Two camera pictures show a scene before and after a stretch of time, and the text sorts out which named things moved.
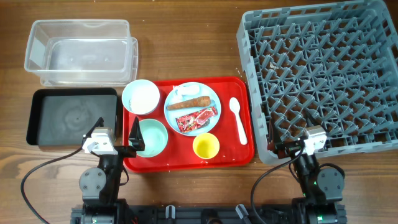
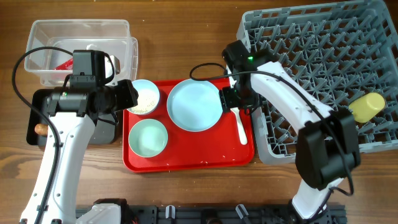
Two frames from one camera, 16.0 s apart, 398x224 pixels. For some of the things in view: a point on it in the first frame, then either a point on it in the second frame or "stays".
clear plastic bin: x=82 y=53 stays
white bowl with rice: x=140 y=96 stays
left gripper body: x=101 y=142 → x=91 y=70
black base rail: x=159 y=214 stays
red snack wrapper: x=195 y=120 → x=68 y=65
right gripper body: x=288 y=150 → x=239 y=97
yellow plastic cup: x=206 y=145 → x=364 y=108
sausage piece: x=200 y=101 → x=41 y=129
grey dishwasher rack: x=334 y=66 stays
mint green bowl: x=155 y=137 stays
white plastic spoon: x=234 y=106 stays
